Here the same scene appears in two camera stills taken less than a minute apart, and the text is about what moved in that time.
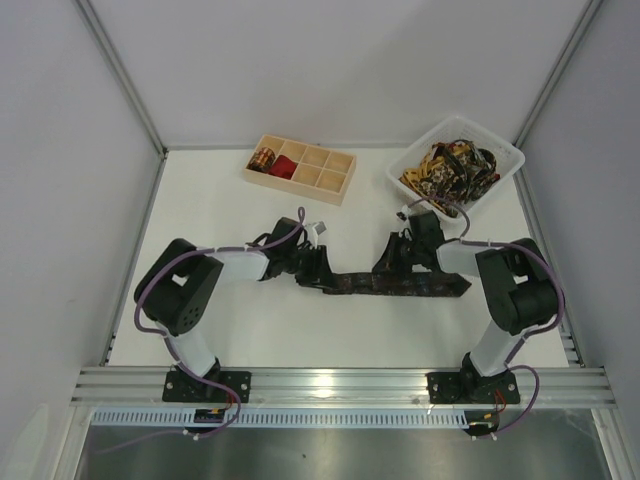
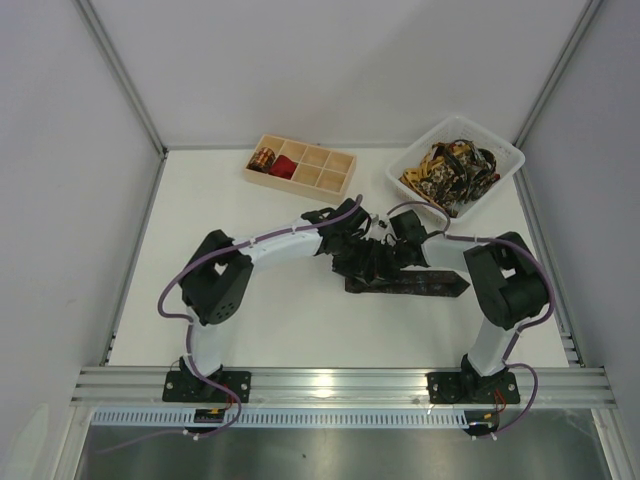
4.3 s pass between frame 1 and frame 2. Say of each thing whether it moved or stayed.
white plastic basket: stayed
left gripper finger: moved
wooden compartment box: stayed
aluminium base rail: stayed
